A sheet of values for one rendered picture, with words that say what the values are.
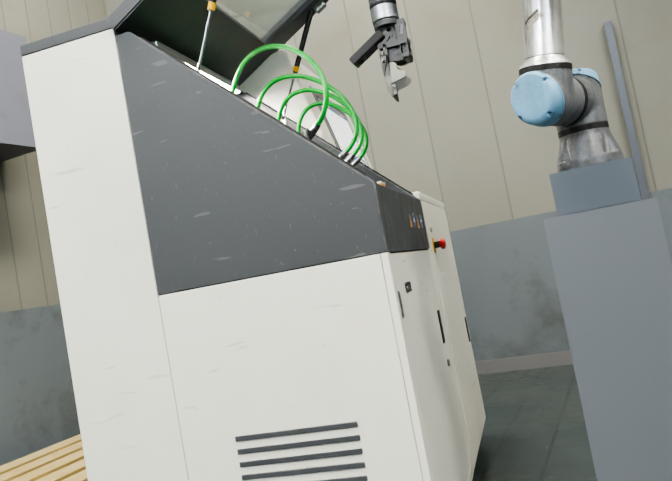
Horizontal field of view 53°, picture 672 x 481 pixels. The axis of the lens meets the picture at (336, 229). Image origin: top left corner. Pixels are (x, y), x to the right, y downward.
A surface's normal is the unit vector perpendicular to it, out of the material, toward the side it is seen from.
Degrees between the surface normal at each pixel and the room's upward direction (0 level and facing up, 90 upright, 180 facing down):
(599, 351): 90
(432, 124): 90
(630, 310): 90
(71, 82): 90
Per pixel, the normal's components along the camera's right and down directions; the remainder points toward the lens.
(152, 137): -0.27, -0.02
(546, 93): -0.72, 0.22
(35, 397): 0.90, -0.19
